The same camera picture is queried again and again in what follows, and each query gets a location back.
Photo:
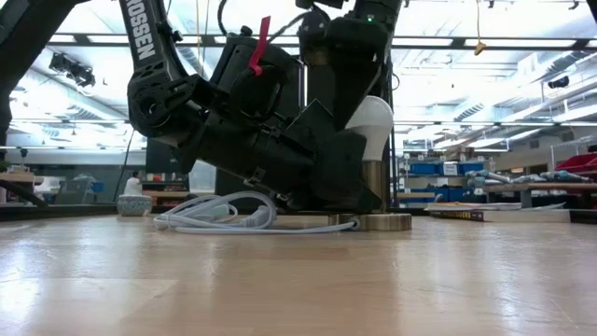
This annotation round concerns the blue storage bin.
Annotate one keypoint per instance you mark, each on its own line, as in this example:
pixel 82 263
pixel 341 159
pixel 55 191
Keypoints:
pixel 472 168
pixel 423 169
pixel 459 194

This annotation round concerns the small grey patterned bowl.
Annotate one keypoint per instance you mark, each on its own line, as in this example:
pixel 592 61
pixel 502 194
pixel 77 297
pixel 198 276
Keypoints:
pixel 134 205

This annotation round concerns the brass lamp base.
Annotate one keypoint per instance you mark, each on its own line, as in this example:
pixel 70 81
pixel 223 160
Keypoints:
pixel 380 182

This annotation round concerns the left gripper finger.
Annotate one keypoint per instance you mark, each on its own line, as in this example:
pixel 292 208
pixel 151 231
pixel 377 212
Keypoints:
pixel 340 177

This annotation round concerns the black Outsiders book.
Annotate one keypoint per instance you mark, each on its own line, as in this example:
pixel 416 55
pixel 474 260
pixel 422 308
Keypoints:
pixel 513 216

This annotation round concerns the clear plastic tub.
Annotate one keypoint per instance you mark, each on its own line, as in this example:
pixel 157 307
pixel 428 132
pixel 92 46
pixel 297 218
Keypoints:
pixel 203 177

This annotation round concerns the person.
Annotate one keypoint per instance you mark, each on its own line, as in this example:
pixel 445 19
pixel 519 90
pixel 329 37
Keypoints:
pixel 133 186

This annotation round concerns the white lightbulb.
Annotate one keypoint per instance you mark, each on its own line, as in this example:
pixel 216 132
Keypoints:
pixel 375 130

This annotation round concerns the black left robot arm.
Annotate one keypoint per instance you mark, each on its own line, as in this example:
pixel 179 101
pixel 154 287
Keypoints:
pixel 158 93

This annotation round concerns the black folding partition screen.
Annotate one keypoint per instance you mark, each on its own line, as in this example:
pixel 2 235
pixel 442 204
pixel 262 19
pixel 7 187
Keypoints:
pixel 224 184

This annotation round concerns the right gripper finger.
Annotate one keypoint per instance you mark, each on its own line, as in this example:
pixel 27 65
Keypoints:
pixel 359 84

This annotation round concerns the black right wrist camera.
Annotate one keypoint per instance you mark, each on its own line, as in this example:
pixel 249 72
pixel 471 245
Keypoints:
pixel 315 32

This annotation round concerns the long wooden workbench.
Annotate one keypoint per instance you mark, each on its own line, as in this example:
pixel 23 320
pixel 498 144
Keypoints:
pixel 536 187

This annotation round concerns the black computer monitor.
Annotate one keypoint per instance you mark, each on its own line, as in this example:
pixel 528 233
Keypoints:
pixel 158 161

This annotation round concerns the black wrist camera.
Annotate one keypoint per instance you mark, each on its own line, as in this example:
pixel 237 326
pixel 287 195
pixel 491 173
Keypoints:
pixel 315 32
pixel 242 51

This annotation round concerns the black hanging camera rig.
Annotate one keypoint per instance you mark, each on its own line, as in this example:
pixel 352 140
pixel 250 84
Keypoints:
pixel 72 70

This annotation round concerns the small black ceiling device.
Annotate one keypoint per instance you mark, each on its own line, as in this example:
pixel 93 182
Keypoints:
pixel 559 82

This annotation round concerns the small wooden side table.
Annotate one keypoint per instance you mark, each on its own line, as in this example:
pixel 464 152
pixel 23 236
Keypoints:
pixel 18 178

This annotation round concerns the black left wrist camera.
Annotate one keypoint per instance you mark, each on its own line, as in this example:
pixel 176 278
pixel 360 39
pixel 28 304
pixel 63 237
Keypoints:
pixel 242 51

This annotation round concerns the red storage bin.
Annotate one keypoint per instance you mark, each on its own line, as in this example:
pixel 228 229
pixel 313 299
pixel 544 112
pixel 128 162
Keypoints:
pixel 578 164

